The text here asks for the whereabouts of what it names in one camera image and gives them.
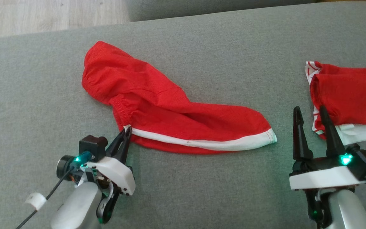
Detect red jersey with white sleeves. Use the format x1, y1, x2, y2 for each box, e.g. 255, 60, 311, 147
305, 61, 366, 146

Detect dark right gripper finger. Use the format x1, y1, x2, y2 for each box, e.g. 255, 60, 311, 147
293, 107, 314, 161
319, 105, 346, 157

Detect white tape on cable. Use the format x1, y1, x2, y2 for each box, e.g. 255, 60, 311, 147
25, 192, 48, 211

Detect blue cable connector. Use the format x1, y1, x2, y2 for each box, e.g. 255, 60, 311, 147
70, 151, 93, 169

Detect red shorts with white stripe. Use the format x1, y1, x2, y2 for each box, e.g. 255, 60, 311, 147
81, 41, 278, 156

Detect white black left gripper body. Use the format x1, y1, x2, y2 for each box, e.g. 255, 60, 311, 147
86, 155, 137, 196

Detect grey sofa seat cushion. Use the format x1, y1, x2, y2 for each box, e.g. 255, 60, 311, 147
0, 2, 366, 229

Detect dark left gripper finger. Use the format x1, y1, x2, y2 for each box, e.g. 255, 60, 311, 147
105, 128, 125, 157
116, 126, 133, 165

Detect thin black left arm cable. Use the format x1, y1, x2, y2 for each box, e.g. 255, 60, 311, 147
16, 168, 76, 229

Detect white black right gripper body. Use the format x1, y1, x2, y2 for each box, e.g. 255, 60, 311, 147
289, 153, 366, 191

